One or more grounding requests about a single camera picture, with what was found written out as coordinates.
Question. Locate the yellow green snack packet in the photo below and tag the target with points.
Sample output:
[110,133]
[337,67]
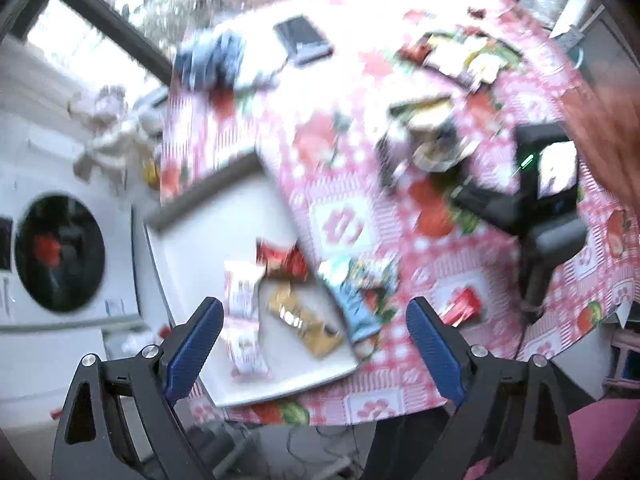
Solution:
[430,125]

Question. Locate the pile of assorted snack packets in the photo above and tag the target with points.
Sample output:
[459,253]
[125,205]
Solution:
[460,55]

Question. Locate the blue packets bundle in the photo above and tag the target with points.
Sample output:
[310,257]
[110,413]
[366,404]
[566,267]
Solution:
[212,60]

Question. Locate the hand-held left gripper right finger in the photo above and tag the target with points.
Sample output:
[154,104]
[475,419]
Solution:
[434,347]

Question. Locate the red checkered tablecloth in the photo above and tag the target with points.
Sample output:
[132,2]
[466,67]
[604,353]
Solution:
[360,200]

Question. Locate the pink white snack packet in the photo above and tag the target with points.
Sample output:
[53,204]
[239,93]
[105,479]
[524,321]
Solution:
[245,350]
[240,290]

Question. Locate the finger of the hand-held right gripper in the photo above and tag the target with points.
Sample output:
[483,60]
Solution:
[389,162]
[487,206]

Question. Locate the gold snack packet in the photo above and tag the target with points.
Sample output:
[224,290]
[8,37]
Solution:
[305,325]

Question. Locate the light blue snack packet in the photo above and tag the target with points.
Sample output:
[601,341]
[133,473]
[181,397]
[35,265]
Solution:
[352,300]

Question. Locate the red snack bar wrapper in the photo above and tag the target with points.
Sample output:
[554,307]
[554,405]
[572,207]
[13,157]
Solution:
[462,307]

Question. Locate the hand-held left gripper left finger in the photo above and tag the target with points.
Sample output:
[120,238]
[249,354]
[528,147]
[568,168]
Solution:
[194,347]

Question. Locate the red snack packet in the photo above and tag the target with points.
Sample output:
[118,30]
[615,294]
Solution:
[281,259]

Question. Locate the pink seat cushion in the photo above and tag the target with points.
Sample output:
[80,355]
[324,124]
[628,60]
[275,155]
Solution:
[600,440]

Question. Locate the white rectangular tray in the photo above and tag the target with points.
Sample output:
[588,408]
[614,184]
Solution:
[215,255]

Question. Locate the person's right forearm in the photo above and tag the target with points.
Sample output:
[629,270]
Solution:
[607,115]

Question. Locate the white washing machine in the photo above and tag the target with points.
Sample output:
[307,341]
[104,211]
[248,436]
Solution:
[60,255]

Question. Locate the small dark red packet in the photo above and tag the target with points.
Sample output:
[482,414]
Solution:
[477,11]

